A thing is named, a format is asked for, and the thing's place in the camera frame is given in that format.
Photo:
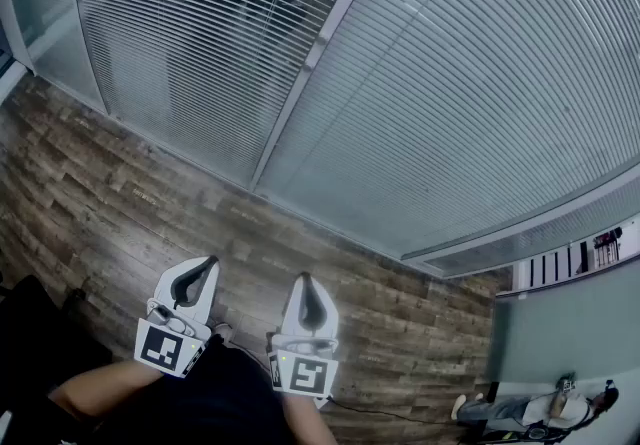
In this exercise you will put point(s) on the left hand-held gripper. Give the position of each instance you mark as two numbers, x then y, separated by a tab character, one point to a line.
157	350

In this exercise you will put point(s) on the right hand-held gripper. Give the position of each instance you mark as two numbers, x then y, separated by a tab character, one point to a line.
307	373

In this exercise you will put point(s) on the person's left forearm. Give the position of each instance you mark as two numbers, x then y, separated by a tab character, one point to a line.
100	388

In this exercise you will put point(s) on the person's right forearm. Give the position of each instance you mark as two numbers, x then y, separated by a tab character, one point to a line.
305	420

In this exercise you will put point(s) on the person's light shoe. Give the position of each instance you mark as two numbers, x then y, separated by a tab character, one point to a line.
223	330

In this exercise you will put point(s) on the person's black clothing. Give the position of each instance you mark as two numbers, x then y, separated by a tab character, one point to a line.
200	408

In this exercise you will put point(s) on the black green floor device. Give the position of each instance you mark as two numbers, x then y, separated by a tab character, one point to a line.
500	435

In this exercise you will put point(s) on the white slotted rack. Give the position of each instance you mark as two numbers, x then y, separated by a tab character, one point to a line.
550	265

